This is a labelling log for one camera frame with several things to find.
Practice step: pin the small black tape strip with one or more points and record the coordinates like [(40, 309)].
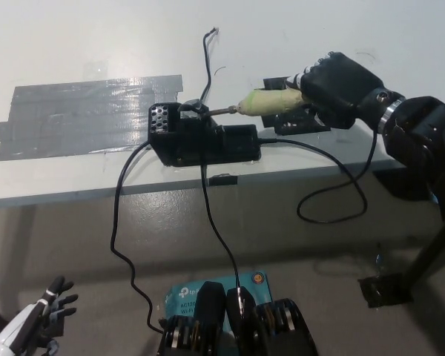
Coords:
[(222, 180)]

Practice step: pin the grey duct tape patch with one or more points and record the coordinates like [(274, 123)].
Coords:
[(78, 118)]

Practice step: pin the black square printed tray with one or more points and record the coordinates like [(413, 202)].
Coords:
[(296, 128)]

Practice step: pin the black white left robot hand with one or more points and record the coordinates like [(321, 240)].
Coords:
[(55, 304)]

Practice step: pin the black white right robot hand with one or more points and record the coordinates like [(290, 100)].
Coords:
[(337, 89)]

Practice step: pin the black teal robot torso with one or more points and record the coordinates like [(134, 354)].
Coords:
[(211, 319)]

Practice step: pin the grey table leg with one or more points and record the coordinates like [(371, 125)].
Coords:
[(26, 241)]

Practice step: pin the black object under table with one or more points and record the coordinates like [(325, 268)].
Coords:
[(393, 183)]

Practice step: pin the black soldering station base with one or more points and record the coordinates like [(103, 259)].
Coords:
[(215, 148)]

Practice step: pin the tape-wrapped soldering iron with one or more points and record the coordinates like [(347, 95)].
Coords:
[(270, 102)]

